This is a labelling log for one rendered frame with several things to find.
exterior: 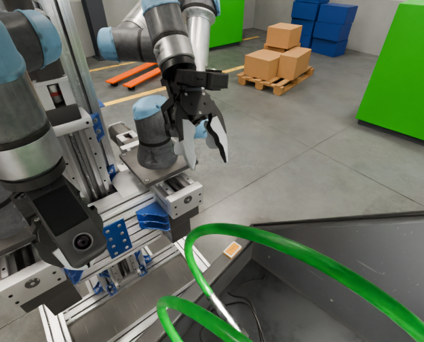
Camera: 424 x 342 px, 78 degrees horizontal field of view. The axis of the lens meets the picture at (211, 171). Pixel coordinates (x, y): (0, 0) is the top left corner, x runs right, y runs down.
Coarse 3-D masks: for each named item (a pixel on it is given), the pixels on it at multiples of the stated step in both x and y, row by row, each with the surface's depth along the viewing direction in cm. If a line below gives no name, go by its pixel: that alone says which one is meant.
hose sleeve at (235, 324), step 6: (216, 294) 45; (210, 300) 44; (216, 300) 44; (216, 306) 44; (222, 306) 44; (222, 312) 44; (228, 312) 44; (222, 318) 44; (228, 318) 44; (234, 318) 44; (234, 324) 44; (240, 330) 44
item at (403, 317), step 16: (208, 224) 33; (224, 224) 31; (192, 240) 38; (256, 240) 26; (272, 240) 25; (288, 240) 24; (192, 256) 42; (304, 256) 23; (320, 256) 22; (192, 272) 44; (336, 272) 21; (352, 272) 21; (208, 288) 44; (352, 288) 21; (368, 288) 20; (384, 304) 19; (400, 304) 19; (400, 320) 19; (416, 320) 19; (416, 336) 19
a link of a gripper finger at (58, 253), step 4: (52, 252) 36; (56, 252) 36; (60, 252) 37; (56, 256) 37; (60, 256) 37; (60, 260) 37; (64, 260) 38; (64, 264) 38; (68, 264) 39; (68, 268) 39; (72, 268) 40; (80, 268) 41; (84, 268) 42
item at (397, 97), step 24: (408, 0) 266; (408, 24) 251; (384, 48) 273; (408, 48) 259; (384, 72) 283; (408, 72) 268; (384, 96) 293; (408, 96) 277; (360, 120) 326; (384, 120) 304; (408, 120) 287
